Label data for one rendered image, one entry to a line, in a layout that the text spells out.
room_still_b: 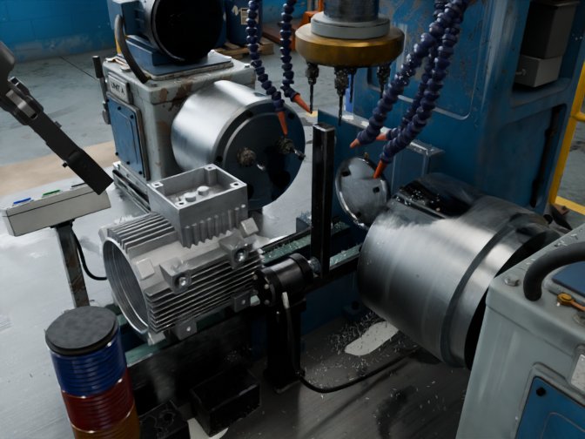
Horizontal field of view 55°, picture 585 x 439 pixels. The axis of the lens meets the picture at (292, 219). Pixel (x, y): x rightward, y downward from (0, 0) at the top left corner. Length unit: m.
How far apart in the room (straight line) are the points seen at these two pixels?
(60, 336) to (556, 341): 0.48
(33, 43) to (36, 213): 5.48
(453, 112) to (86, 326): 0.79
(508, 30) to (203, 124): 0.60
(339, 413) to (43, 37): 5.86
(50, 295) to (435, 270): 0.83
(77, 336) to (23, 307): 0.78
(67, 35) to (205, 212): 5.79
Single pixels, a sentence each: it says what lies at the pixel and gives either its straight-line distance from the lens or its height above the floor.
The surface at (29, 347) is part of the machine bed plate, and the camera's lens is 1.18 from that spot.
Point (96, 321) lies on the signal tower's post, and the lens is 0.52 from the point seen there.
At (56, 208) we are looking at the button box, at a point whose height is 1.06.
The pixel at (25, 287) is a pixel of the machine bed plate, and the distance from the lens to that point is 1.34.
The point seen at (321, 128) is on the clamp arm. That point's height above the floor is 1.25.
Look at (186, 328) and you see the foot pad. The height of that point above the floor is 0.97.
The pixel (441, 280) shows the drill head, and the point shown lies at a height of 1.10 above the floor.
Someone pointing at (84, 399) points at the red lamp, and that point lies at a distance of 0.54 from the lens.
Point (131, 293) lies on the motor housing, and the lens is 0.98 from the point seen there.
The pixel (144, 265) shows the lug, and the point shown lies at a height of 1.09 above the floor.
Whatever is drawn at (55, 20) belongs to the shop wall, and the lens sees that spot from 6.51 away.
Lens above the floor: 1.54
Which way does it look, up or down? 31 degrees down
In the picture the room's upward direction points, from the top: straight up
